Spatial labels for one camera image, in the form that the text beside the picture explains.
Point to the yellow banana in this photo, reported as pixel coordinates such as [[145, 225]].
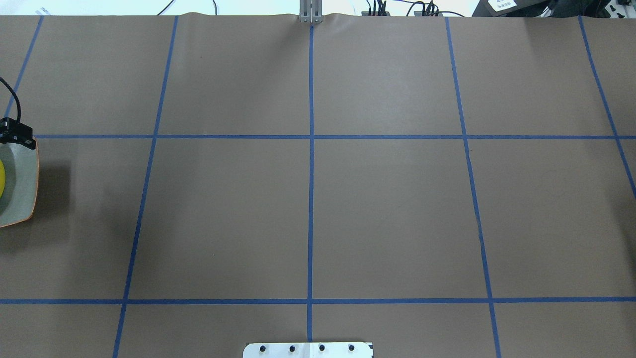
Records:
[[2, 178]]

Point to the aluminium frame post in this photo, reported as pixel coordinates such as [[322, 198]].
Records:
[[310, 11]]

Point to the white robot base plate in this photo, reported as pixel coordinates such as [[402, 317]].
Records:
[[309, 350]]

